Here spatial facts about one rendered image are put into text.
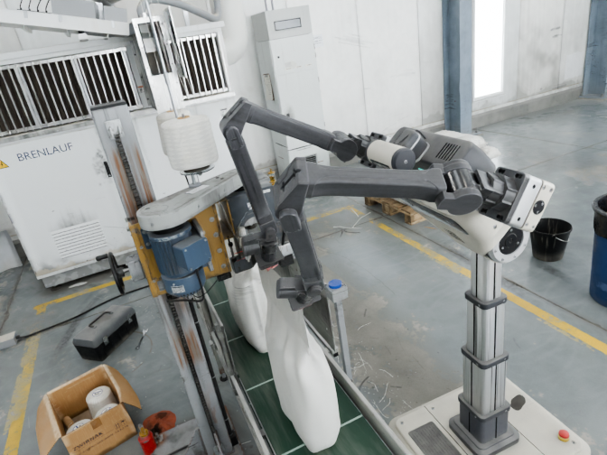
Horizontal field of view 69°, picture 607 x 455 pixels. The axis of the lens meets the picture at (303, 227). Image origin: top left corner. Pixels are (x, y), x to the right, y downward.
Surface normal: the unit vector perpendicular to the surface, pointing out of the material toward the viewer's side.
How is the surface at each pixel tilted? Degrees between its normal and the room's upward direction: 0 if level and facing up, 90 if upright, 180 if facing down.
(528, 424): 0
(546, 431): 0
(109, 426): 89
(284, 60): 90
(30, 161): 90
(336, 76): 90
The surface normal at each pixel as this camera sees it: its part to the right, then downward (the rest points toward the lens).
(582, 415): -0.15, -0.90
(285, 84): 0.41, 0.31
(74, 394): 0.62, 0.24
